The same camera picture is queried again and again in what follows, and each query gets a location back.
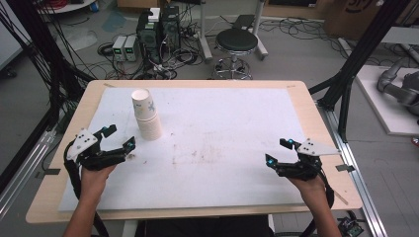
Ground person's right hand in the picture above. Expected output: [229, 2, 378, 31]
[286, 174, 331, 209]

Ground small white box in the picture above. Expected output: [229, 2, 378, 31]
[147, 7, 161, 24]

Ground grey power supply unit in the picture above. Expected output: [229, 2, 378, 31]
[124, 35, 139, 63]
[112, 35, 127, 62]

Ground black computer tower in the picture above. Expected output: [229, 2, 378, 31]
[136, 9, 162, 64]
[160, 5, 182, 54]

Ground white platform board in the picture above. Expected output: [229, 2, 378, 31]
[355, 64, 419, 137]

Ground white desk frame leg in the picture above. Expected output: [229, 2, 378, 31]
[252, 0, 270, 61]
[197, 0, 213, 64]

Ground flat black base plate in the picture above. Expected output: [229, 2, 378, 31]
[231, 14, 257, 31]

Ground green circuit board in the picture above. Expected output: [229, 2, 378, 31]
[337, 215, 366, 237]

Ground loose black floor cables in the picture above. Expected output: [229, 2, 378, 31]
[259, 16, 351, 54]

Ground aluminium rail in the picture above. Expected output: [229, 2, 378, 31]
[0, 127, 57, 219]
[316, 101, 390, 237]

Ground tangle of floor cables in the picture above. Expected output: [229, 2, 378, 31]
[97, 39, 206, 81]

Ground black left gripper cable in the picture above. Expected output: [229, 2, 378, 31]
[62, 139, 110, 237]

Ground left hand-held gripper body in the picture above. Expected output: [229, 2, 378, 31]
[65, 128, 128, 172]

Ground person's dark clothing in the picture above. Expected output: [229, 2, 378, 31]
[134, 215, 275, 237]

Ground stack of white paper cups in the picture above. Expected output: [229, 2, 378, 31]
[130, 88, 163, 142]

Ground white table leg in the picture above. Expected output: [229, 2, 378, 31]
[122, 219, 139, 237]

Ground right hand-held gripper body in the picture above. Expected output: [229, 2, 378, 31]
[275, 137, 342, 182]

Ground black frame post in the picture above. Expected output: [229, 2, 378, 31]
[308, 0, 413, 143]
[5, 0, 85, 102]

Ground white panel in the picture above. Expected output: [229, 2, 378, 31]
[0, 0, 25, 71]

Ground person's left hand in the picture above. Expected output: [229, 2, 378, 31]
[78, 163, 117, 202]

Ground brown cardboard box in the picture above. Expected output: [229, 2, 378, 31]
[324, 0, 400, 41]

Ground white table mat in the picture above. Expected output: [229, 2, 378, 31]
[58, 86, 307, 212]

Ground black tape piece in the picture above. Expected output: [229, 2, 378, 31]
[335, 163, 357, 173]
[35, 168, 61, 180]

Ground round white table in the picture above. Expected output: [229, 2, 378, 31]
[36, 0, 97, 15]

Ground black round stool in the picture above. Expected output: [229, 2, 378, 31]
[211, 28, 260, 81]

